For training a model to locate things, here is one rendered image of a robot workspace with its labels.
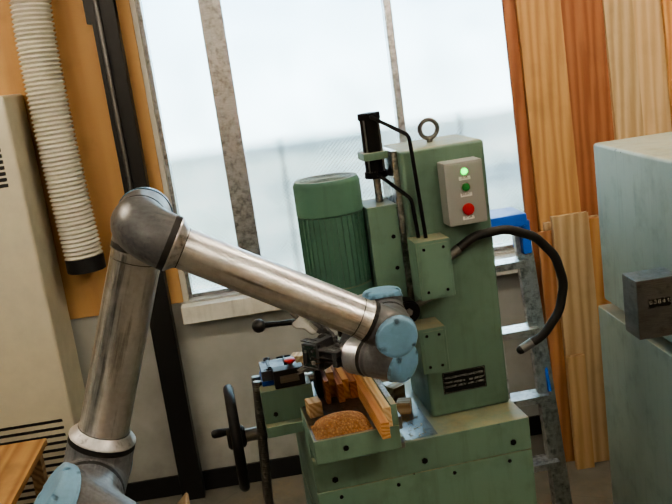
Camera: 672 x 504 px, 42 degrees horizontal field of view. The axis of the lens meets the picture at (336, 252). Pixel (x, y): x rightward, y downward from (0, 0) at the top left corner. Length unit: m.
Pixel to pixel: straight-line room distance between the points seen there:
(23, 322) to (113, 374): 1.63
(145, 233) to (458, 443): 1.03
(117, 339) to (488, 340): 0.99
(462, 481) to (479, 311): 0.44
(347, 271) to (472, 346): 0.40
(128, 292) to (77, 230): 1.68
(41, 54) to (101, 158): 0.47
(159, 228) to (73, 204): 1.84
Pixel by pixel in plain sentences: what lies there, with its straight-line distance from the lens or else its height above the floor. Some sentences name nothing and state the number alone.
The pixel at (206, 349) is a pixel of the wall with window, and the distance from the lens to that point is 3.83.
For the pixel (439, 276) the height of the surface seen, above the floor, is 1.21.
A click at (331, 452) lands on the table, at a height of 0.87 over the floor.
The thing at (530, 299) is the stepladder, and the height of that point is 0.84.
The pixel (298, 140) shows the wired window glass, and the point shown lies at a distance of 3.73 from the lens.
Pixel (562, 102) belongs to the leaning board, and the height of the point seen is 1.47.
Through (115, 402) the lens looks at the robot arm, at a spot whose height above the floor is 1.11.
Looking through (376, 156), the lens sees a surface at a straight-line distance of 2.29.
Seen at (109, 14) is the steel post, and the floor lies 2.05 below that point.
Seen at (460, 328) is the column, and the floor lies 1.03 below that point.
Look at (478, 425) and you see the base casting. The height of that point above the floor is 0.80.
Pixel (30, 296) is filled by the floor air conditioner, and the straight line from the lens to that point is 3.56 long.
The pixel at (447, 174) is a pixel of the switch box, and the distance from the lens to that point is 2.20.
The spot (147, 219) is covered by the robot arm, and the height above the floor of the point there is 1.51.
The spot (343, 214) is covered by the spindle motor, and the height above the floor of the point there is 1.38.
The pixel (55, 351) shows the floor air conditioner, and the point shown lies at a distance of 3.60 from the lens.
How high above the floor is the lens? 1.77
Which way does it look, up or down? 12 degrees down
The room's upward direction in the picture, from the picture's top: 8 degrees counter-clockwise
